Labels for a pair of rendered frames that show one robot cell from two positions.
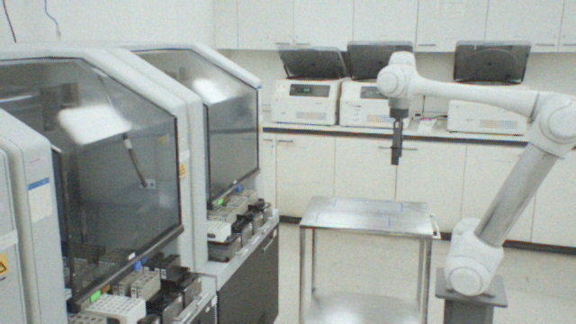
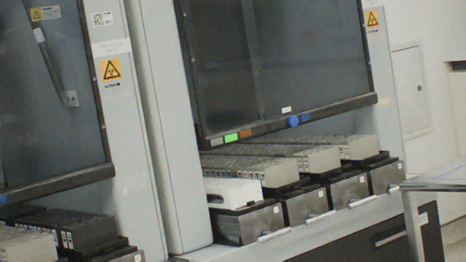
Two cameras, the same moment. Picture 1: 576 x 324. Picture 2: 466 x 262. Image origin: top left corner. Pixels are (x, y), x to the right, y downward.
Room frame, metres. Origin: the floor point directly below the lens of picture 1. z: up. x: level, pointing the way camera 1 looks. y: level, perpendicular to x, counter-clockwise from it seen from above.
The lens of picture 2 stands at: (0.43, -0.99, 1.27)
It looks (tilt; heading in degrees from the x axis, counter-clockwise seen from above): 7 degrees down; 35
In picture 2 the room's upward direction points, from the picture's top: 9 degrees counter-clockwise
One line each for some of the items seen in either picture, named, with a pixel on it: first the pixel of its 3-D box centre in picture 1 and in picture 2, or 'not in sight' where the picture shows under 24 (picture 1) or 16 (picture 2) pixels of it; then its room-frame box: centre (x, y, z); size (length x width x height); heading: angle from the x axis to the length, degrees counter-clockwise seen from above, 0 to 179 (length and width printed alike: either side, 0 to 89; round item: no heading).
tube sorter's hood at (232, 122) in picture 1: (186, 121); (218, 12); (2.51, 0.47, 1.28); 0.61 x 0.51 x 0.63; 164
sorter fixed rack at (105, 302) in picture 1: (95, 310); not in sight; (1.57, 0.60, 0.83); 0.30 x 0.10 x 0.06; 74
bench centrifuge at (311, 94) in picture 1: (311, 83); not in sight; (4.78, -0.21, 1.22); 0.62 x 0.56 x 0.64; 162
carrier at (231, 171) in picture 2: not in sight; (245, 173); (2.41, 0.40, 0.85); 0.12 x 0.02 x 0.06; 164
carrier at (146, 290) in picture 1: (149, 287); (30, 255); (1.69, 0.47, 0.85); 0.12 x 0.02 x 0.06; 164
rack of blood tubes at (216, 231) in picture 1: (195, 230); (210, 194); (2.25, 0.41, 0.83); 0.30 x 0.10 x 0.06; 74
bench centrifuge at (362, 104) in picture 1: (379, 82); not in sight; (4.62, -0.77, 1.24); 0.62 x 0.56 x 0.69; 164
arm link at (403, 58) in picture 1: (400, 72); not in sight; (2.10, -0.43, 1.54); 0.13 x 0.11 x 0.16; 157
